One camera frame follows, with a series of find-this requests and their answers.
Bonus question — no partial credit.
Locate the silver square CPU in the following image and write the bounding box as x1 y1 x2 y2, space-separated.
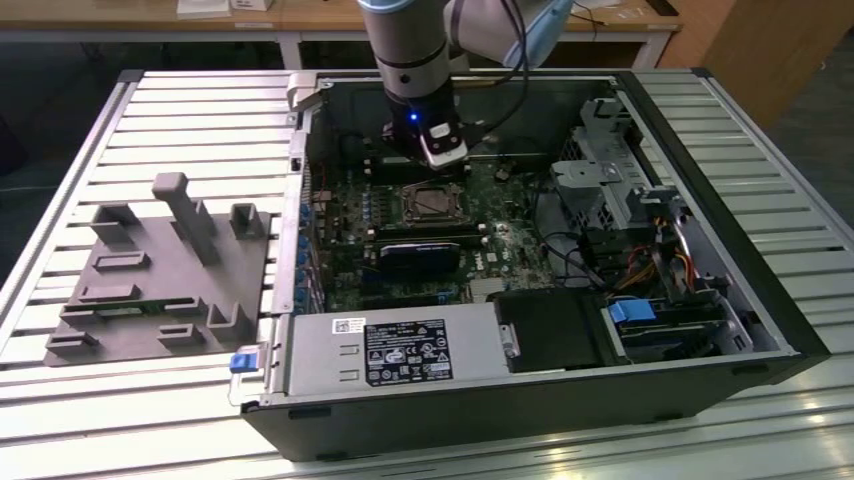
413 192 455 216

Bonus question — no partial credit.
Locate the black RAM slot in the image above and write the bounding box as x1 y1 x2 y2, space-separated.
379 224 479 236

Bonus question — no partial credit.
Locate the RAM slot with white clips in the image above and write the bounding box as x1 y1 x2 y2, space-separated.
379 233 481 245

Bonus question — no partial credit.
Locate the black graphics card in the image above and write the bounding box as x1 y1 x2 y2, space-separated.
376 239 461 276

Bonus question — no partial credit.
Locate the wooden desk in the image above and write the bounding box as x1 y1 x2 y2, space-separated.
0 0 686 70

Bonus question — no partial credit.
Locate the silver metal disk cage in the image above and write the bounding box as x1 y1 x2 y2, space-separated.
549 97 668 231

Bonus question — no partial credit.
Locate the green motherboard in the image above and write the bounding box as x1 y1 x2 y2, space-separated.
305 159 555 311

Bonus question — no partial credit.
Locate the silver ribbed heat sink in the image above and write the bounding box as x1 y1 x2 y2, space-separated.
469 278 512 302

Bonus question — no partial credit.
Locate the black drive bay box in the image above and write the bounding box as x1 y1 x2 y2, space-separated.
489 288 615 374

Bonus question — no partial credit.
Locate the silver power supply with label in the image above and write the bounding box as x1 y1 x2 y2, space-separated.
283 304 512 394

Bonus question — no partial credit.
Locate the grey parts rack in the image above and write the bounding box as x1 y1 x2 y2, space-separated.
40 172 276 369

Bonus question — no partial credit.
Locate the blue disk carrier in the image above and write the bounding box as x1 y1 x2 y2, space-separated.
605 297 727 354

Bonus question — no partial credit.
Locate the wooden cabinet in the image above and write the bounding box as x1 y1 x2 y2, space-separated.
656 0 854 129

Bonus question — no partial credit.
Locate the black open PC case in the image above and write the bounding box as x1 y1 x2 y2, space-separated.
229 67 832 464

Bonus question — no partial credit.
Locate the black and white wrist camera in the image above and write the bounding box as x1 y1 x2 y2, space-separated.
421 121 469 170

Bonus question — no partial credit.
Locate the orange yellow wire bundle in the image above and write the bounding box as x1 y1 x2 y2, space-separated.
612 214 699 294

